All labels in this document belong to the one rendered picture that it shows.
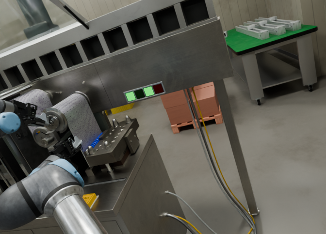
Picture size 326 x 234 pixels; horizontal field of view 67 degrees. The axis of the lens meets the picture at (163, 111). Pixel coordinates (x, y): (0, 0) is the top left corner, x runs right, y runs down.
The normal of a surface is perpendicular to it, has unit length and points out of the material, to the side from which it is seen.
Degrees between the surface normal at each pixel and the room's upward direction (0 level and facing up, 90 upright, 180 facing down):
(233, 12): 90
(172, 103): 90
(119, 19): 90
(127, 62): 90
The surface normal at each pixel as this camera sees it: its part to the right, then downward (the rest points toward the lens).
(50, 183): -0.06, -0.68
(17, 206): 0.21, -0.18
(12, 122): 0.89, -0.18
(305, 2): -0.09, 0.37
